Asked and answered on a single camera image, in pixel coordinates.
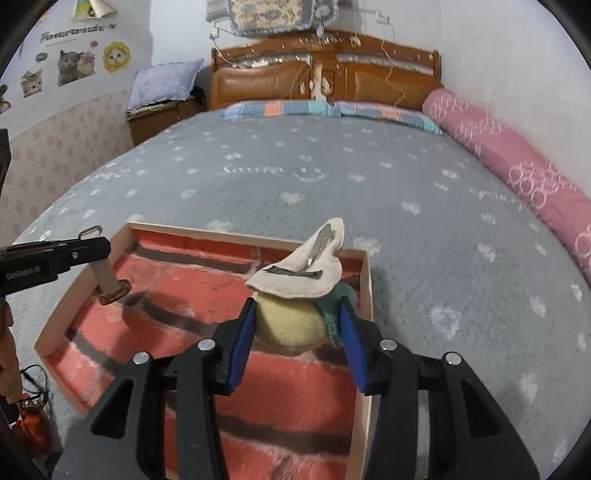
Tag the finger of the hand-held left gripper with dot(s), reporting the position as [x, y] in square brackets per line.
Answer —
[85, 251]

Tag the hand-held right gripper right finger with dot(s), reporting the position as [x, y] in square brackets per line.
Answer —
[353, 341]

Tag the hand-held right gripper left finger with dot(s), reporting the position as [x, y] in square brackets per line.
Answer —
[242, 341]

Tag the cream yellow plush hair accessory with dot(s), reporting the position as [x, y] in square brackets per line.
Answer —
[286, 323]

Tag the beige shallow tray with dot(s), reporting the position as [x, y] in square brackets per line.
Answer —
[364, 295]

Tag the person's left hand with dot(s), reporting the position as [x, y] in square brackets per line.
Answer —
[7, 350]

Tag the black bobby pin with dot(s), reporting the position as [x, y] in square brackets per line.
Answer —
[293, 272]

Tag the silver snap hair clip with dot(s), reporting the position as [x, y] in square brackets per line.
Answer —
[318, 247]

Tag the wooden nightstand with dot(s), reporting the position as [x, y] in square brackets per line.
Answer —
[152, 122]

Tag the grey patterned bedspread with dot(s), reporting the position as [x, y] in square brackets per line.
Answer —
[369, 184]

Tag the purple dotted pillow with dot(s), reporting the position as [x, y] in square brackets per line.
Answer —
[161, 83]

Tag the yellow flower cat sticker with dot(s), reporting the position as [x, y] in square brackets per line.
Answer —
[116, 56]

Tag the pink patterned bolster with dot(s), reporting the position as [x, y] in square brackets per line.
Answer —
[508, 157]

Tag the wooden headboard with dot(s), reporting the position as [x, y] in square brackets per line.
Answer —
[258, 78]

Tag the crocheted hanging blanket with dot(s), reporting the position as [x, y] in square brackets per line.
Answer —
[272, 14]

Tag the tabby cat wall sticker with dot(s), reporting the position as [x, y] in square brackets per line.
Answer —
[32, 82]

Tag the grey cats wall sticker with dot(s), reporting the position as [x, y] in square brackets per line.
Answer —
[74, 67]

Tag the yellow wall poster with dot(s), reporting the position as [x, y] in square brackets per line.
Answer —
[94, 8]

